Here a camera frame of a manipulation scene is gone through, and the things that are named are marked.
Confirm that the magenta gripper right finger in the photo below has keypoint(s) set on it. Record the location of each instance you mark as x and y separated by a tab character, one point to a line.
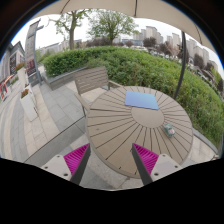
152	166

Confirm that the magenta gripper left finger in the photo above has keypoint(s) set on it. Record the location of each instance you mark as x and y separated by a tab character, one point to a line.
71	166

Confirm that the blue mouse pad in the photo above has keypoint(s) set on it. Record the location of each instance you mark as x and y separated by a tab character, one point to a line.
141	100

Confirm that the round slatted patio table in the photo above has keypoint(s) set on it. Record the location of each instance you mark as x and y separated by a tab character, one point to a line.
112	128

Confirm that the white planter box with flowers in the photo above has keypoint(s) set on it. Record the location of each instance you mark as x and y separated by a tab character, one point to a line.
27	100

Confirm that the grey slatted patio chair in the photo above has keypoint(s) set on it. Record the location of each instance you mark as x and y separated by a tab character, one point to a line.
90	79

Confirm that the green trimmed hedge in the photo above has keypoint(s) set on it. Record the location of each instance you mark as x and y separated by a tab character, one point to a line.
131	67

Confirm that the tall advertising sign pillar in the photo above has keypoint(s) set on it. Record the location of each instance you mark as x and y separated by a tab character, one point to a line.
30	55

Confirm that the left bare-trunk tree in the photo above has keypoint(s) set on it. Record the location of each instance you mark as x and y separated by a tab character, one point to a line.
68	22

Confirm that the right leafy tree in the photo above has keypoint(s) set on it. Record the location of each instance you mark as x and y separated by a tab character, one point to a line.
110	24

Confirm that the beige patio umbrella canopy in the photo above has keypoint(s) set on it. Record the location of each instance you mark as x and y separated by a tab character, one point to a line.
149	9

